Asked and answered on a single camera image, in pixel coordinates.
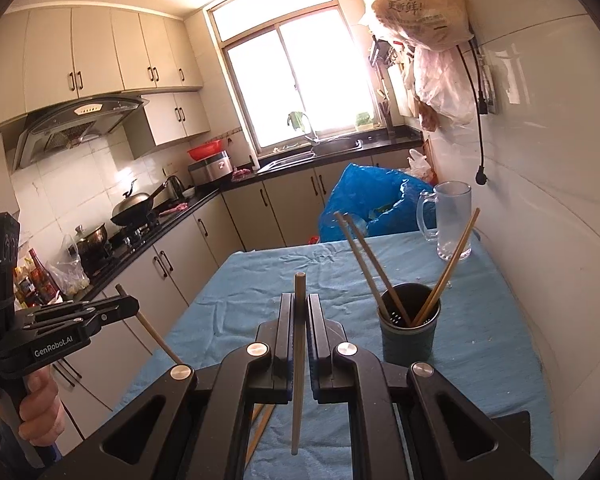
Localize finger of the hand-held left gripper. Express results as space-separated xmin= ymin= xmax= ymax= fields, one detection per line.
xmin=22 ymin=309 xmax=141 ymax=347
xmin=29 ymin=294 xmax=141 ymax=322

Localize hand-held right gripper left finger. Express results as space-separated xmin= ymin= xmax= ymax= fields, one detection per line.
xmin=60 ymin=294 xmax=296 ymax=480

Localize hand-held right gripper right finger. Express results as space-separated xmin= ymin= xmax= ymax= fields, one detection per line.
xmin=306 ymin=294 xmax=556 ymax=480

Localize dark perforated utensil holder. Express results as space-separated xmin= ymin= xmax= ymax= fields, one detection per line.
xmin=377 ymin=282 xmax=442 ymax=367

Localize person's left hand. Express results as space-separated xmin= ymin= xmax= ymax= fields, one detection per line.
xmin=17 ymin=366 xmax=67 ymax=442

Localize clear plastic bag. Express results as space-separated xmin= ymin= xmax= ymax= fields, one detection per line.
xmin=47 ymin=235 xmax=91 ymax=297

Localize brown sauce bottle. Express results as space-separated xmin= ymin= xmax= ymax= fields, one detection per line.
xmin=27 ymin=248 xmax=48 ymax=301

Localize steel pot with lid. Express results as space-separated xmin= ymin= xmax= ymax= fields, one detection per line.
xmin=72 ymin=222 xmax=110 ymax=261

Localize blue towel tablecloth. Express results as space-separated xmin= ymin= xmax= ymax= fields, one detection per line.
xmin=97 ymin=230 xmax=556 ymax=480

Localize gas stove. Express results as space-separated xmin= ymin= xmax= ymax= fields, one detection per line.
xmin=105 ymin=222 xmax=161 ymax=251

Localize black wok with lid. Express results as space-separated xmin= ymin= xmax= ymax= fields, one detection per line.
xmin=110 ymin=178 xmax=168 ymax=227

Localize beige lower kitchen cabinets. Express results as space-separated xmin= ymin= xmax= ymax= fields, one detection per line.
xmin=45 ymin=157 xmax=416 ymax=456

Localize black kitchen countertop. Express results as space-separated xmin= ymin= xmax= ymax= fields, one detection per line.
xmin=10 ymin=130 xmax=423 ymax=321

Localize blue plastic bag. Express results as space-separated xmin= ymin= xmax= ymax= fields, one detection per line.
xmin=318 ymin=162 xmax=437 ymax=245

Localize range hood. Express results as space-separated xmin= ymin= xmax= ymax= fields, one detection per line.
xmin=11 ymin=94 xmax=151 ymax=171

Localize silver rice cooker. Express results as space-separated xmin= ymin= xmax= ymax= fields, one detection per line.
xmin=187 ymin=150 xmax=233 ymax=187

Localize steel kitchen sink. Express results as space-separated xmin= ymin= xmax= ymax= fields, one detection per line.
xmin=257 ymin=139 xmax=363 ymax=173

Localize red plastic basin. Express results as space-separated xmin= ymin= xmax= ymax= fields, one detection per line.
xmin=187 ymin=141 xmax=228 ymax=162

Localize clear glass mug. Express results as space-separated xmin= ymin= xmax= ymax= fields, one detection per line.
xmin=416 ymin=181 xmax=474 ymax=262

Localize white plastic bag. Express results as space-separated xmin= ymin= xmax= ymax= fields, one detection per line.
xmin=406 ymin=148 xmax=435 ymax=183

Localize steel sink faucet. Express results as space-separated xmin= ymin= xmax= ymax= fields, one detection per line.
xmin=300 ymin=112 xmax=321 ymax=143

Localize black flat phone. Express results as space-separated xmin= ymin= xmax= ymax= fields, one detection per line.
xmin=487 ymin=410 xmax=532 ymax=463

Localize brown hanging bag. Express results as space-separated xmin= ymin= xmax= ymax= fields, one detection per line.
xmin=417 ymin=97 xmax=440 ymax=132

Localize kitchen window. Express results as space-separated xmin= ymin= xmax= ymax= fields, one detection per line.
xmin=206 ymin=0 xmax=381 ymax=153

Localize hanging cutting board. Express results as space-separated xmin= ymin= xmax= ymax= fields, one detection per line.
xmin=390 ymin=67 xmax=416 ymax=118

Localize clear pinkish hanging bag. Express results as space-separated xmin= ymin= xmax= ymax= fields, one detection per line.
xmin=411 ymin=45 xmax=477 ymax=128

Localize printed hanging plastic bag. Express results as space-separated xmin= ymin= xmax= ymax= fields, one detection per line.
xmin=371 ymin=0 xmax=476 ymax=53

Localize short beige wall cabinet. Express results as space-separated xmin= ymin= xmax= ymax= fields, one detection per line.
xmin=125 ymin=91 xmax=212 ymax=161

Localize black power cable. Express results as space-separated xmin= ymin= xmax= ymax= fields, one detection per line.
xmin=455 ymin=42 xmax=491 ymax=186

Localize beige upper wall cabinets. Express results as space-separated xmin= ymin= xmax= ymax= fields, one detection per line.
xmin=0 ymin=5 xmax=204 ymax=133

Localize black wall rack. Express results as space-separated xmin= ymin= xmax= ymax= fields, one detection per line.
xmin=369 ymin=35 xmax=406 ymax=68

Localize white wall outlet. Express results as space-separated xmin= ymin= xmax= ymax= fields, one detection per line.
xmin=477 ymin=57 xmax=498 ymax=116

